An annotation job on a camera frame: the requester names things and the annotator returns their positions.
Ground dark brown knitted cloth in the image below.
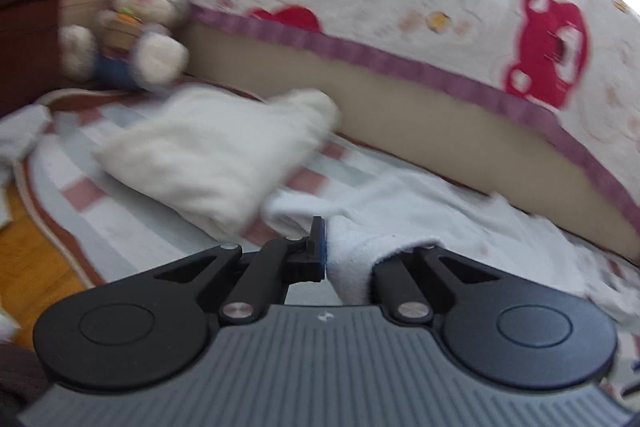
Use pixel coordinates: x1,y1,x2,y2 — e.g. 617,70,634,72
0,342,51,410

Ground white shirt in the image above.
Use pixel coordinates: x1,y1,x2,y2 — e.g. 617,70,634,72
265,172,640,323

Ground beige bed frame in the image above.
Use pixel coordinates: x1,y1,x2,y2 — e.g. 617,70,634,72
180,24,640,268

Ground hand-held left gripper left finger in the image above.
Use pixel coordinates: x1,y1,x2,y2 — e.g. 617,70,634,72
150,216,328,325

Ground cream folded garment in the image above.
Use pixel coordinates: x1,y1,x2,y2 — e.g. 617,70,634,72
92,86,343,240

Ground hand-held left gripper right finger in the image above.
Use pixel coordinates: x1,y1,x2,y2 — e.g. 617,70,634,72
372,245,506,325

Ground dark wooden wardrobe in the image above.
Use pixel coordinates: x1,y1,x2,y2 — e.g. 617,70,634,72
0,0,73,118

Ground grey garment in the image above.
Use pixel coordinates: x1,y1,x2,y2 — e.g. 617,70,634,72
0,104,51,228

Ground checked rug with dog print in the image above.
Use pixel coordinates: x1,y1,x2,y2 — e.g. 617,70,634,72
20,79,640,408

